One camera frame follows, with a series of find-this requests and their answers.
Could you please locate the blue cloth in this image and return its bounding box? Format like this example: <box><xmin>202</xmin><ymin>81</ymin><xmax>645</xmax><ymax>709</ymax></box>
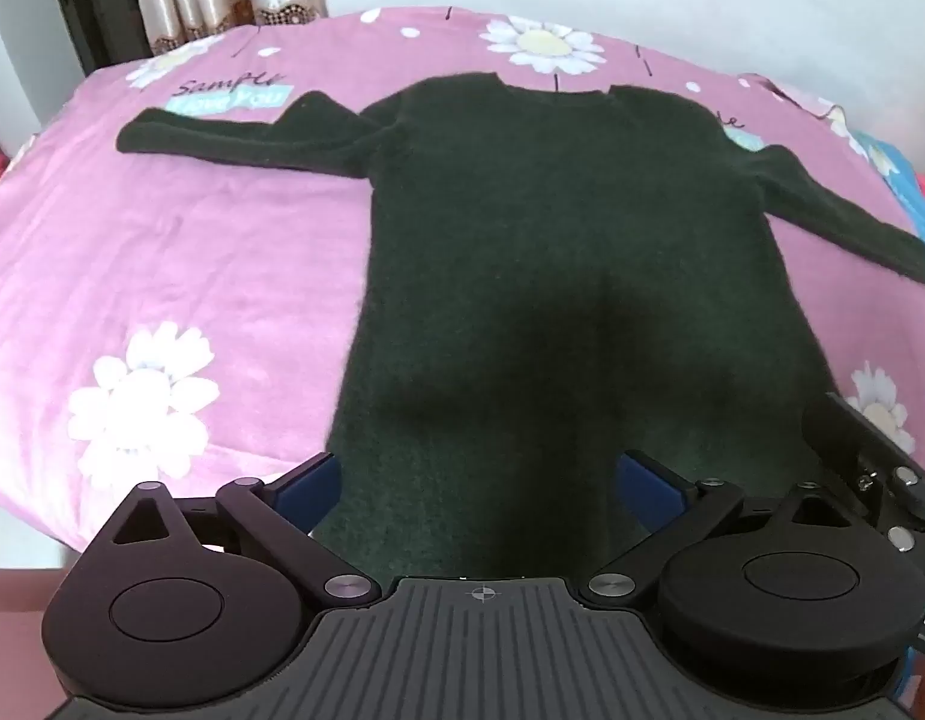
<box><xmin>852</xmin><ymin>127</ymin><xmax>925</xmax><ymax>245</ymax></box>

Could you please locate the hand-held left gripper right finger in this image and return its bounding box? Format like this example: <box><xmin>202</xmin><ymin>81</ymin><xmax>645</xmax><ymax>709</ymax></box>
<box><xmin>582</xmin><ymin>450</ymin><xmax>876</xmax><ymax>607</ymax></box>

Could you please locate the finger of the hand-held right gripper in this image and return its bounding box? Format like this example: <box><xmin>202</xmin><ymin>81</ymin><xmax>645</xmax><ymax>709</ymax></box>
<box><xmin>803</xmin><ymin>390</ymin><xmax>925</xmax><ymax>563</ymax></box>

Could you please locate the pink floral bed sheet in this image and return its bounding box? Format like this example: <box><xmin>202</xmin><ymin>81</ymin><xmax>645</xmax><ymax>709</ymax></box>
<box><xmin>0</xmin><ymin>6</ymin><xmax>925</xmax><ymax>563</ymax></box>

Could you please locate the dark green sweater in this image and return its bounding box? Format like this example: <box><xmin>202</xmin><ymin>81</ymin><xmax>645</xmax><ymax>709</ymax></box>
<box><xmin>115</xmin><ymin>73</ymin><xmax>925</xmax><ymax>584</ymax></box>

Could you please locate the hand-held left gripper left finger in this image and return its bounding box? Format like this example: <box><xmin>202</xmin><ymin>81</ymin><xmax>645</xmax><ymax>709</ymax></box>
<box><xmin>109</xmin><ymin>452</ymin><xmax>381</xmax><ymax>608</ymax></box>

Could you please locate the dark cabinet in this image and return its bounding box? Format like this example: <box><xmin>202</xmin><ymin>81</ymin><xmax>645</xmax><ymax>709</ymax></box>
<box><xmin>42</xmin><ymin>0</ymin><xmax>155</xmax><ymax>77</ymax></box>

